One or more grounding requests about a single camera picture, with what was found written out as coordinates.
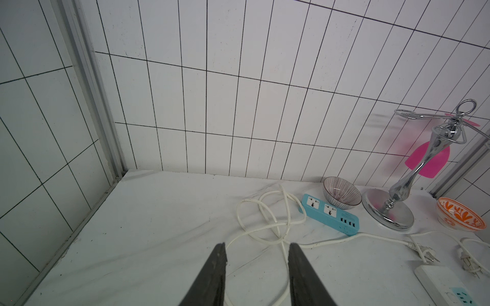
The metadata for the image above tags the white multicolour power strip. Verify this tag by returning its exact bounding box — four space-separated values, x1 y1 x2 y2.
414 265 478 306

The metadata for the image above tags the teal power strip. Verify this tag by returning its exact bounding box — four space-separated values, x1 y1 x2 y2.
301 194 360 236

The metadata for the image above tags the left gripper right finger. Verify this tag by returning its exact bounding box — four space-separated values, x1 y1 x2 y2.
288 243 336 306

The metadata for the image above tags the purple striped glass bowl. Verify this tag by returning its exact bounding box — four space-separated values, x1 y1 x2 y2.
323 177 362 210

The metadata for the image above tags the orange patterned bowl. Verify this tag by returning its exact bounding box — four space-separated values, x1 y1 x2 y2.
436 197 487 232

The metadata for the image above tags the chrome glass holder stand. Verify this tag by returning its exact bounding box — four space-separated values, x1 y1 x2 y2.
362 99 489 232

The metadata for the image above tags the cream cord of teal strip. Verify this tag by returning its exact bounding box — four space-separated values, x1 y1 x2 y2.
223 183 441 306

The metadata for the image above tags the pink wine glass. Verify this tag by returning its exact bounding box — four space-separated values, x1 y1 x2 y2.
405 114 480 179

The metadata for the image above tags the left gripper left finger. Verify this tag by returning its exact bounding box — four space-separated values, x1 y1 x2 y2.
179 242 227 306

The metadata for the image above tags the white power strip cord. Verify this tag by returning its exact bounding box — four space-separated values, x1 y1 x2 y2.
405 229 490 278

